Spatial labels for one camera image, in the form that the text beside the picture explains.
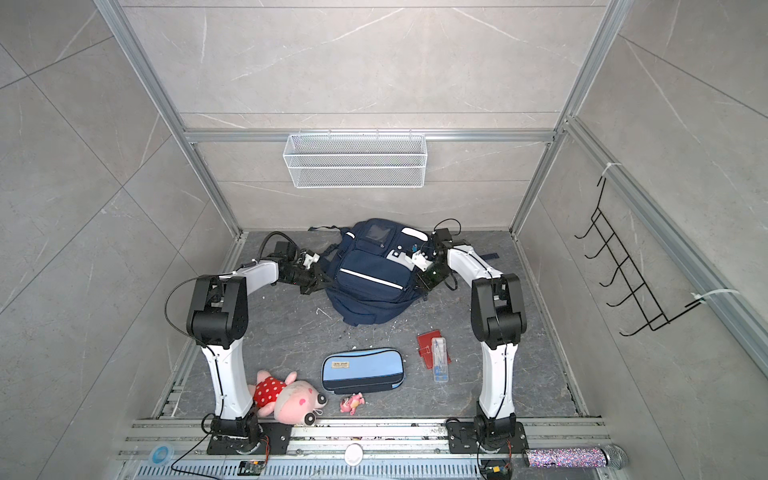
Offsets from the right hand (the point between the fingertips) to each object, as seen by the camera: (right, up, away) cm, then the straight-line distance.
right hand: (421, 281), depth 100 cm
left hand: (-30, +1, -1) cm, 30 cm away
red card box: (0, -19, -12) cm, 22 cm away
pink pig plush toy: (-35, -28, -28) cm, 52 cm away
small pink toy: (-21, -30, -23) cm, 44 cm away
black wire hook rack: (+42, -3, -41) cm, 59 cm away
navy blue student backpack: (-17, +4, +2) cm, 18 cm away
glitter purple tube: (+41, -38, -32) cm, 64 cm away
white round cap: (-20, -40, -28) cm, 53 cm away
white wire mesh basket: (-22, +42, +1) cm, 47 cm away
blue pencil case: (-18, -23, -18) cm, 35 cm away
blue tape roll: (-67, -40, -28) cm, 84 cm away
